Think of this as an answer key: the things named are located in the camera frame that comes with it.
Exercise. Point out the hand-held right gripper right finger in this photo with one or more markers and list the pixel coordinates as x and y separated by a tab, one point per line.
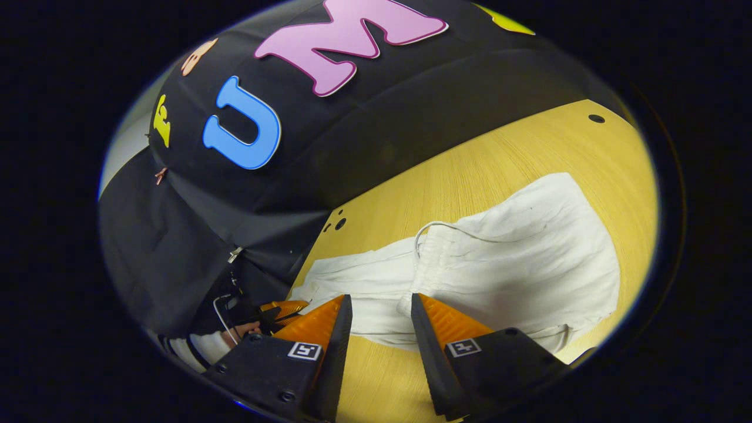
435	364

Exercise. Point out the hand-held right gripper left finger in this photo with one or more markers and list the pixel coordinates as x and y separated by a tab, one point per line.
335	364

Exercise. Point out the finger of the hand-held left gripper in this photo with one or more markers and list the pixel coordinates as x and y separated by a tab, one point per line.
285	322
291	306

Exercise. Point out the white clip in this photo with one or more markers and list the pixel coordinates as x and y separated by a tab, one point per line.
235	254

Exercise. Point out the pink clip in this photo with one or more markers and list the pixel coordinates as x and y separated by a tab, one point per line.
160	175

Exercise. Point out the black backdrop cloth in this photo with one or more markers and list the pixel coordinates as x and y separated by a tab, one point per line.
382	117

